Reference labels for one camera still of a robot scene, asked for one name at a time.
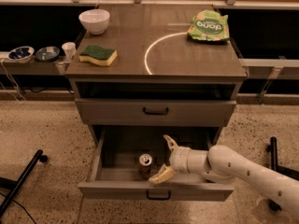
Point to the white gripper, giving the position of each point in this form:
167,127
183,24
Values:
178,158

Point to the orange soda can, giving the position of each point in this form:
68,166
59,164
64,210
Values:
145,162

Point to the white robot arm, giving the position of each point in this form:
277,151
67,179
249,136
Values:
221,164

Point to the open lower grey drawer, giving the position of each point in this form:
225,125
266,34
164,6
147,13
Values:
115,172

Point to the closed upper grey drawer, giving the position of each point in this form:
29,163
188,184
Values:
127,112

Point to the grey drawer cabinet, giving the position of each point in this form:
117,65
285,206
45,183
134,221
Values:
157,61

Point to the black right stand leg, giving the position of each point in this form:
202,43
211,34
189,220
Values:
274,159

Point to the black stand leg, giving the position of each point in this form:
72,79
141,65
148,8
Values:
14,186
274,159

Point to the green yellow sponge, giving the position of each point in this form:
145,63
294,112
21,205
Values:
97,55

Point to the black left stand leg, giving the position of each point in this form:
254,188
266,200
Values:
14,186

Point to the green snack bag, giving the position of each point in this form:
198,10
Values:
209,25

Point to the grey side shelf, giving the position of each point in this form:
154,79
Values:
34,67

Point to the white paper cup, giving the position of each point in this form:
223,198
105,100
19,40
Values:
69,49

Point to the white ceramic bowl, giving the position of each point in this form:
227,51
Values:
95,21

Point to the dark blue small bowl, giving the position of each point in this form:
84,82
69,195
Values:
47,54

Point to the blue patterned bowl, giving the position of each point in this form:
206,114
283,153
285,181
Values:
22,54

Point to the black drawer handle lower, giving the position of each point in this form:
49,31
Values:
158,196

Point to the black drawer handle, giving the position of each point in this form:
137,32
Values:
154,112
158,196

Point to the black drawer handle upper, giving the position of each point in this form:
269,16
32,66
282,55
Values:
154,112

